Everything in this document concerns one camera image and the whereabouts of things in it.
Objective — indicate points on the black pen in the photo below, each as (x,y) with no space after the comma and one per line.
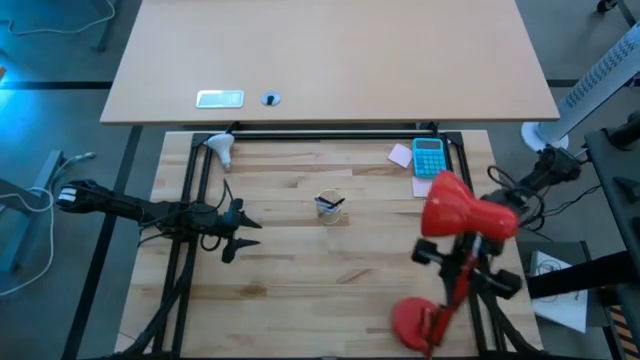
(338,203)
(324,201)

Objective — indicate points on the yellow black striped strip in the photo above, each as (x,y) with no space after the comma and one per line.
(617,325)

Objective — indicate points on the white tower fan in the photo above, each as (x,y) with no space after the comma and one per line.
(595,80)

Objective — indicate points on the pink sticky note sheet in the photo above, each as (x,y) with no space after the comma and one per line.
(400,155)

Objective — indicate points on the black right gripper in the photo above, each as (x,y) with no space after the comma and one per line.
(450,270)

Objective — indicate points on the grey desk foot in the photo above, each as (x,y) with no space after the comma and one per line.
(47,172)

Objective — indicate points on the black aluminium rig frame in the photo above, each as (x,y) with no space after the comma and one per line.
(325,136)

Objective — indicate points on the blue calculator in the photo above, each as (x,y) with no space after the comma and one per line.
(429,160)

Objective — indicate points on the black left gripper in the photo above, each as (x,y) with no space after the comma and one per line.
(210,222)

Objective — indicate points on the white paper sheet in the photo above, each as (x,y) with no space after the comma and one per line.
(565,310)

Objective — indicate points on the grey desk leg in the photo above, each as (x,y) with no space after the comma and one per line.
(104,30)

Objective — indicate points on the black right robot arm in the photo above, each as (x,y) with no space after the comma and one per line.
(550,167)

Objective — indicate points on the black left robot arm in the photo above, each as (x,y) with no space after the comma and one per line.
(125,205)

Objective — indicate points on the black caster wheel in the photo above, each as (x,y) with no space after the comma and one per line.
(606,5)

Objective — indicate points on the black beam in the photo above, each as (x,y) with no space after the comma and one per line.
(580,275)

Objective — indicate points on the beige wooden desk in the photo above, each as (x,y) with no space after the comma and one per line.
(325,50)

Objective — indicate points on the white reflector light bulb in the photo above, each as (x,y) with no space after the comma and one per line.
(220,144)

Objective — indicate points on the black side table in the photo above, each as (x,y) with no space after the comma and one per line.
(615,160)

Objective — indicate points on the red desk lamp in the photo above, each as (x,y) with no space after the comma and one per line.
(450,205)

